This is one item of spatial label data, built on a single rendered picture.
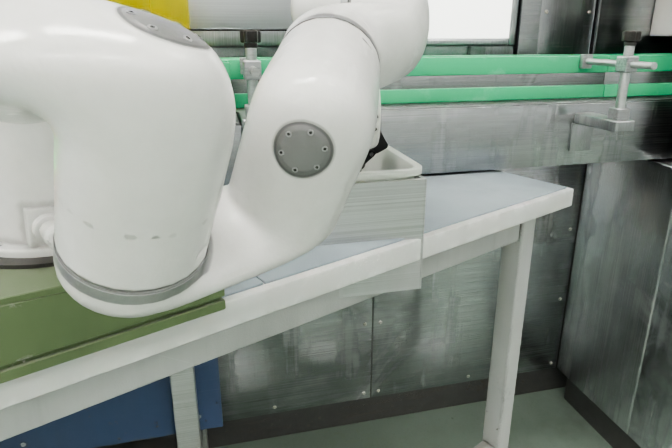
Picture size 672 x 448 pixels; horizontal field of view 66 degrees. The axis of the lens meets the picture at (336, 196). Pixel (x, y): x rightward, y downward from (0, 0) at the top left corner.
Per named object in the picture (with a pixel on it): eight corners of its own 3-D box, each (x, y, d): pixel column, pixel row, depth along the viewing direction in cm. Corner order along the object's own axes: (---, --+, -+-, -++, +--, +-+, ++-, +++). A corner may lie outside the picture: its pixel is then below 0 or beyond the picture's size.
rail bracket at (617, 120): (582, 147, 105) (599, 31, 98) (648, 167, 89) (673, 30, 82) (561, 148, 103) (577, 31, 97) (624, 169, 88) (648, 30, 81)
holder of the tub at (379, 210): (364, 181, 94) (365, 138, 91) (423, 235, 68) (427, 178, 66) (270, 187, 90) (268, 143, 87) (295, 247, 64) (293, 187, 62)
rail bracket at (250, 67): (257, 108, 87) (254, 30, 83) (268, 124, 72) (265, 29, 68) (239, 108, 86) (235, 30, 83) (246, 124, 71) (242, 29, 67)
